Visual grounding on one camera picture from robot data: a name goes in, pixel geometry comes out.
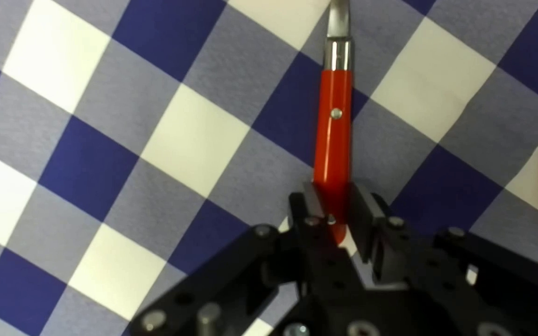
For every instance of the red handled metal spoon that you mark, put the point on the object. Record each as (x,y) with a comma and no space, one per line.
(333,125)

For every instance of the blue white checkered tablecloth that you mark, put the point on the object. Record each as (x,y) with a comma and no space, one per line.
(139,137)

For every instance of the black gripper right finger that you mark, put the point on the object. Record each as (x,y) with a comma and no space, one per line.
(380,258)

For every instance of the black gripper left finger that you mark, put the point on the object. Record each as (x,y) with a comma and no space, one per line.
(318,254)

